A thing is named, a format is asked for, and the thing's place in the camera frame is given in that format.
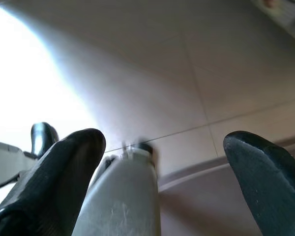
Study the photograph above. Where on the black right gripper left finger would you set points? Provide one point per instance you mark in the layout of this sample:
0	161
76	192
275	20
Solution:
51	184

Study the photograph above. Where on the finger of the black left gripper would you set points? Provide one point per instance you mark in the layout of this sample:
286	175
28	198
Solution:
41	137

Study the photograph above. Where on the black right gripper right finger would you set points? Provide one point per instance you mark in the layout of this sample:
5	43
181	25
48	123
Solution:
268	184

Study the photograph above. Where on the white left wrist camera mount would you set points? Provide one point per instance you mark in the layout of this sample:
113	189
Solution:
5	159

